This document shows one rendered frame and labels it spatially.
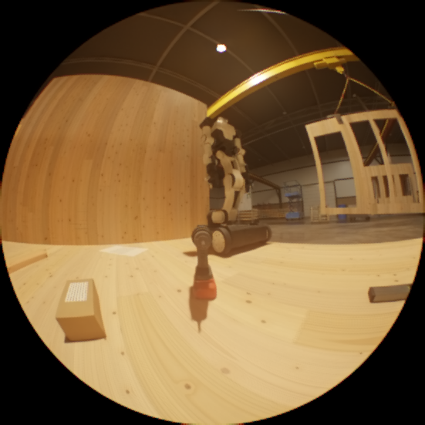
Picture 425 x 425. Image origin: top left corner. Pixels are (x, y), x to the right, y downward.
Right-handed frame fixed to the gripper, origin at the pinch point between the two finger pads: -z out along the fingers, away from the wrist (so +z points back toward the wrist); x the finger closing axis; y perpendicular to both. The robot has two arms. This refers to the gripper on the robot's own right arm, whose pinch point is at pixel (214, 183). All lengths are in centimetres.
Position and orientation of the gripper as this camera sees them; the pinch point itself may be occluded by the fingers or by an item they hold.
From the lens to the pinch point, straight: 111.5
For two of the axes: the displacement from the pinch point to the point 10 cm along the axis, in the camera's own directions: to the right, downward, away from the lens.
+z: -1.4, -9.7, 2.1
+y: 8.4, -0.1, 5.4
